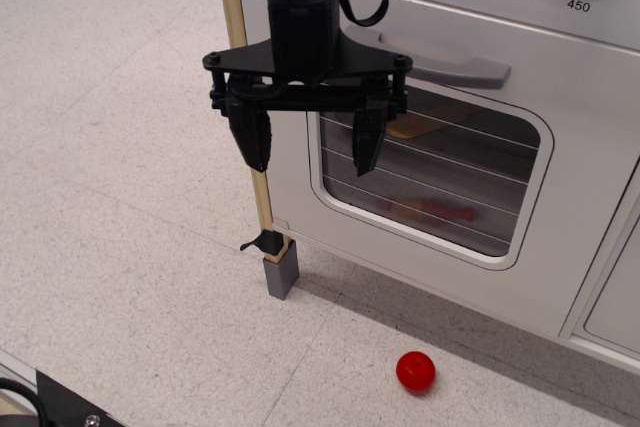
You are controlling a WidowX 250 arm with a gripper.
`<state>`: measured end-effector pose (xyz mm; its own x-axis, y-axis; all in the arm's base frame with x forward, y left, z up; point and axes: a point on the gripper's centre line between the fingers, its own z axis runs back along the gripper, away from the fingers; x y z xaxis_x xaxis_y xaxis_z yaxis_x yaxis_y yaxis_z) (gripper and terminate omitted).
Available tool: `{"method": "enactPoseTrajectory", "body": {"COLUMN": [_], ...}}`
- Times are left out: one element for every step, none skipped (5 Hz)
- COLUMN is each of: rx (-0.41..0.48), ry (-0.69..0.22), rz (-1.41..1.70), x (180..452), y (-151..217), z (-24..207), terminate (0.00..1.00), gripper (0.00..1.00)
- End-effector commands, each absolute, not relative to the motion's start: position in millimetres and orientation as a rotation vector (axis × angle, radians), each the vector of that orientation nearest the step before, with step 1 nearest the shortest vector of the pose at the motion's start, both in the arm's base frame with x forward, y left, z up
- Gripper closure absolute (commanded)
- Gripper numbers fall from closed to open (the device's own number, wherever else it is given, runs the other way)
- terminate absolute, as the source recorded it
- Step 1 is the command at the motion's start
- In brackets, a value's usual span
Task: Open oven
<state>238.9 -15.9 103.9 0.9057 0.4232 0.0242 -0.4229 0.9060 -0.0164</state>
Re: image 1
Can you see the red toy ketchup bottle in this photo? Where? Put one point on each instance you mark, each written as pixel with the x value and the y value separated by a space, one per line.
pixel 422 211

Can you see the wooden toy knife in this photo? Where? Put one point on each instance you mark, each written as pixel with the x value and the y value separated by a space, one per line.
pixel 417 123

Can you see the light wooden leg post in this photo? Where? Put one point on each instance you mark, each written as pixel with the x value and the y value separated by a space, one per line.
pixel 241 117

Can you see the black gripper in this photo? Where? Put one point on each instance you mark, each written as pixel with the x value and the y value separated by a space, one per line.
pixel 308 64

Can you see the white toy kitchen body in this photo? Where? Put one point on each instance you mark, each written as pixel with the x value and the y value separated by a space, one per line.
pixel 550 97

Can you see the white cabinet door right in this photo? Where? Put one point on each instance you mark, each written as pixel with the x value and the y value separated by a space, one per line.
pixel 614 317

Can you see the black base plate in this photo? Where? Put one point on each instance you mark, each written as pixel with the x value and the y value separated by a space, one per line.
pixel 66 408

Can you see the red toy ball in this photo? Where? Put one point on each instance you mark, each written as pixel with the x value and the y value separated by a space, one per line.
pixel 416 372

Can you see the black tape strip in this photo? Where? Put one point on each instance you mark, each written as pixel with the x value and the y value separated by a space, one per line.
pixel 268 242

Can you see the grey oven door handle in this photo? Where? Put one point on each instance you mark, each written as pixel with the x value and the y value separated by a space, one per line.
pixel 470 72

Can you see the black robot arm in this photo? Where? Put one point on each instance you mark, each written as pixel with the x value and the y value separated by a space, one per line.
pixel 309 65

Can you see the white toy oven door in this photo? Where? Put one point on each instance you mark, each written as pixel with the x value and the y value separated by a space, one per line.
pixel 425 157

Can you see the grey leg foot cap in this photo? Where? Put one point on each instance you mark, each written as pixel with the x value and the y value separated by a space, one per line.
pixel 281 276

